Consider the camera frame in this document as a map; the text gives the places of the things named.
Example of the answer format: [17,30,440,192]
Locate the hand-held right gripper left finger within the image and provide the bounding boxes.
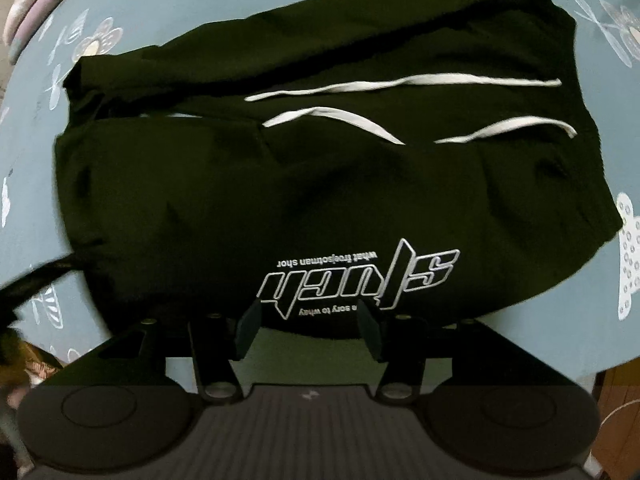
[65,300,263,406]

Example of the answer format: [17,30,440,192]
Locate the black drawstring pants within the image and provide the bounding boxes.
[54,0,623,341]

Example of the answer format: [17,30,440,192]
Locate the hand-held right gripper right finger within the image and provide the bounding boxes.
[357,301,556,406]

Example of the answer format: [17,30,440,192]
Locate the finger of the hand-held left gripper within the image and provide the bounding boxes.
[0,252,81,313]

